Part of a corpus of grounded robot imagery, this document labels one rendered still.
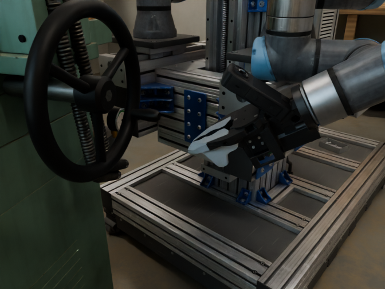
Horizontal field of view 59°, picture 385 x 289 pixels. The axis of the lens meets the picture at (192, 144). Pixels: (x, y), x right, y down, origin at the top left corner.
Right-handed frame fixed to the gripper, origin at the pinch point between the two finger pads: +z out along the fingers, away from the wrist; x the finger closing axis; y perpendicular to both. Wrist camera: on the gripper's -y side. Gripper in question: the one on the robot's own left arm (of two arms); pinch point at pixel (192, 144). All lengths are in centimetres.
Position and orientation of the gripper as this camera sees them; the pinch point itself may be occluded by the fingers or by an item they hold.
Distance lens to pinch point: 58.9
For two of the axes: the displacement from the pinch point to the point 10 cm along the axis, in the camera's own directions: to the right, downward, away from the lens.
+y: 5.3, 7.6, 3.7
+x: 1.8, -5.2, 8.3
